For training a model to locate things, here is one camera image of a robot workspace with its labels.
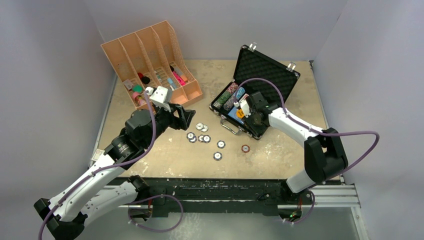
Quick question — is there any chrome case handle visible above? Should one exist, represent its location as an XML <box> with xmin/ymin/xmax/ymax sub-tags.
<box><xmin>219</xmin><ymin>118</ymin><xmax>246</xmax><ymax>136</ymax></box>

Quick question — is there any blue 10 chip far left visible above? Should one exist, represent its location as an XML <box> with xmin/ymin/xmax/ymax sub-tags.
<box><xmin>186</xmin><ymin>132</ymin><xmax>195</xmax><ymax>140</ymax></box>

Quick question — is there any peach desk organizer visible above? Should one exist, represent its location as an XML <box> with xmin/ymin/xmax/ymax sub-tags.
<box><xmin>101</xmin><ymin>20</ymin><xmax>203</xmax><ymax>109</ymax></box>

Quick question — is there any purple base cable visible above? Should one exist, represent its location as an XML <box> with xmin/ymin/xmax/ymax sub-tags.
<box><xmin>127</xmin><ymin>193</ymin><xmax>185</xmax><ymax>233</ymax></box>
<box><xmin>281</xmin><ymin>190</ymin><xmax>316</xmax><ymax>225</ymax></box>

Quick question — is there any blue 10 chip under middle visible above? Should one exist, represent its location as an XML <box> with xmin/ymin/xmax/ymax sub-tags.
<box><xmin>198</xmin><ymin>134</ymin><xmax>204</xmax><ymax>143</ymax></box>

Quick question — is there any blue playing card deck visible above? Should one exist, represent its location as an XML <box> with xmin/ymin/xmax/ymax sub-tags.
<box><xmin>228</xmin><ymin>107</ymin><xmax>244</xmax><ymax>125</ymax></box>

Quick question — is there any blue 10 chip upper single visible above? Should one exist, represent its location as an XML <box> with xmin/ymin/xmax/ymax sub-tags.
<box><xmin>216</xmin><ymin>140</ymin><xmax>226</xmax><ymax>149</ymax></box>

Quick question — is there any white 1 chip lower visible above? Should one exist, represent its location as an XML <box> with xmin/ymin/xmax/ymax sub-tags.
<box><xmin>200</xmin><ymin>125</ymin><xmax>209</xmax><ymax>133</ymax></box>

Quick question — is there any small white red box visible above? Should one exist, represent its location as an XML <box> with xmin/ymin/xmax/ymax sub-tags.
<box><xmin>90</xmin><ymin>149</ymin><xmax>105</xmax><ymax>162</ymax></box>

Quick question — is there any black poker chip case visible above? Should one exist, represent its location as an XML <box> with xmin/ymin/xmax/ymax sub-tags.
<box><xmin>209</xmin><ymin>44</ymin><xmax>301</xmax><ymax>140</ymax></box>

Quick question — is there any blue 10 chip under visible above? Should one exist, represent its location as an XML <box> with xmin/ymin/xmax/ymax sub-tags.
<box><xmin>189</xmin><ymin>136</ymin><xmax>197</xmax><ymax>143</ymax></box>
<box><xmin>198</xmin><ymin>134</ymin><xmax>204</xmax><ymax>143</ymax></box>

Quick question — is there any pink highlighter marker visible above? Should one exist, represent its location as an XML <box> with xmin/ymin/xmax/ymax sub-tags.
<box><xmin>169</xmin><ymin>65</ymin><xmax>188</xmax><ymax>86</ymax></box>

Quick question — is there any green red chip row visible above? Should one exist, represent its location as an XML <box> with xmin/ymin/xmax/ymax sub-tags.
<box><xmin>212</xmin><ymin>82</ymin><xmax>238</xmax><ymax>109</ymax></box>

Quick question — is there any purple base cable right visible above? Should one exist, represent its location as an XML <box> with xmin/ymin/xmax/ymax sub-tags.
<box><xmin>281</xmin><ymin>190</ymin><xmax>316</xmax><ymax>225</ymax></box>

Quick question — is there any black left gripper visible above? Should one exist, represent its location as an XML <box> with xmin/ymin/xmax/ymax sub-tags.
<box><xmin>142</xmin><ymin>102</ymin><xmax>195</xmax><ymax>148</ymax></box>

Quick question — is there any blue orange chip row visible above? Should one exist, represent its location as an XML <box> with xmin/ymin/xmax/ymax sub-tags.
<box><xmin>223</xmin><ymin>87</ymin><xmax>246</xmax><ymax>111</ymax></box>

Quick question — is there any green round tape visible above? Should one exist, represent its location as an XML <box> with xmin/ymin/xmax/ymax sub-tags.
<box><xmin>132</xmin><ymin>84</ymin><xmax>143</xmax><ymax>93</ymax></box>

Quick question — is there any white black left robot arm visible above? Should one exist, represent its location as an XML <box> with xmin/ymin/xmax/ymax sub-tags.
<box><xmin>33</xmin><ymin>103</ymin><xmax>196</xmax><ymax>240</ymax></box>

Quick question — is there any blue 10 chip under left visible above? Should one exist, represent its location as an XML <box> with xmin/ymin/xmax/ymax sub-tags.
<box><xmin>189</xmin><ymin>136</ymin><xmax>197</xmax><ymax>143</ymax></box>

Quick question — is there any red playing card deck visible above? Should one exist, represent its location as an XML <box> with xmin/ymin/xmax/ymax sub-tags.
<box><xmin>238</xmin><ymin>93</ymin><xmax>249</xmax><ymax>102</ymax></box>

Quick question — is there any red 5 chip stack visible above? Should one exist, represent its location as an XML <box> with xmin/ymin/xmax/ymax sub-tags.
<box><xmin>241</xmin><ymin>144</ymin><xmax>251</xmax><ymax>153</ymax></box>

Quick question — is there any yellow big blind button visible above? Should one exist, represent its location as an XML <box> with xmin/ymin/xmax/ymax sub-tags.
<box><xmin>235</xmin><ymin>109</ymin><xmax>245</xmax><ymax>119</ymax></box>

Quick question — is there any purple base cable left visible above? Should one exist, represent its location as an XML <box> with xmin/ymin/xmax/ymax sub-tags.
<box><xmin>127</xmin><ymin>193</ymin><xmax>185</xmax><ymax>233</ymax></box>

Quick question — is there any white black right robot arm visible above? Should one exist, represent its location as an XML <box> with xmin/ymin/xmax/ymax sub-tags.
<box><xmin>240</xmin><ymin>92</ymin><xmax>348</xmax><ymax>204</ymax></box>

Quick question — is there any black red round object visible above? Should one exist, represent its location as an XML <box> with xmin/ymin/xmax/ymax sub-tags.
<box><xmin>137</xmin><ymin>72</ymin><xmax>151</xmax><ymax>85</ymax></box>

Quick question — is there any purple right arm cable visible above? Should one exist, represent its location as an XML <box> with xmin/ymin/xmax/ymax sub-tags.
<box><xmin>231</xmin><ymin>78</ymin><xmax>381</xmax><ymax>181</ymax></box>

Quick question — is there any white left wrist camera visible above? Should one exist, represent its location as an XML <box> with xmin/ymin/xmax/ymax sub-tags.
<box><xmin>145</xmin><ymin>86</ymin><xmax>173</xmax><ymax>112</ymax></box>

